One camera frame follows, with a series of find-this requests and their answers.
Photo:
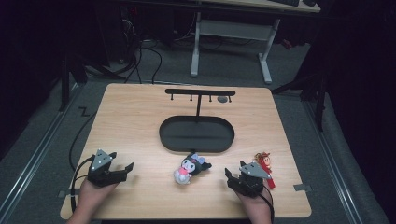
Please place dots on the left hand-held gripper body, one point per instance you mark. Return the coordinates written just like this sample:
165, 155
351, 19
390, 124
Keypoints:
99, 160

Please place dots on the metal floor rail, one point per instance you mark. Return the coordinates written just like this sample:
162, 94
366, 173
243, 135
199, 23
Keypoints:
336, 168
34, 158

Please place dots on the person's right hand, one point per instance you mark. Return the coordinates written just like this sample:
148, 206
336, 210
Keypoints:
258, 205

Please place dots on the red object under desk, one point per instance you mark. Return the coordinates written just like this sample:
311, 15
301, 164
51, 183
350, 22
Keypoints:
287, 44

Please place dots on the grey tape strip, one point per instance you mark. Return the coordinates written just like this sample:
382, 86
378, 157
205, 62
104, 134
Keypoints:
65, 193
302, 187

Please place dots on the grey round table grommet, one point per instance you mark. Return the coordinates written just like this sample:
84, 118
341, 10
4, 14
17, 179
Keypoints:
222, 99

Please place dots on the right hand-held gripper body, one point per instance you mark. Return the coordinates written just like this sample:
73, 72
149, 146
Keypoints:
253, 170

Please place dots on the black hook rack with tray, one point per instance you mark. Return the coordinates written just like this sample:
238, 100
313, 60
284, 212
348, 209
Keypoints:
196, 135

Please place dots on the black keyboard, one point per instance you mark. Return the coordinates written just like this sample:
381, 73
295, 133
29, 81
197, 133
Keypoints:
285, 2

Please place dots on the black metal stand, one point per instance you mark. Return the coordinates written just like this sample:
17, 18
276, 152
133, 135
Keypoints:
320, 102

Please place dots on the white-legged wooden desk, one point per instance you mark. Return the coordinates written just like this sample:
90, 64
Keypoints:
233, 29

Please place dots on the person's left hand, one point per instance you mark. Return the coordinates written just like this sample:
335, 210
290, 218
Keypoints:
91, 197

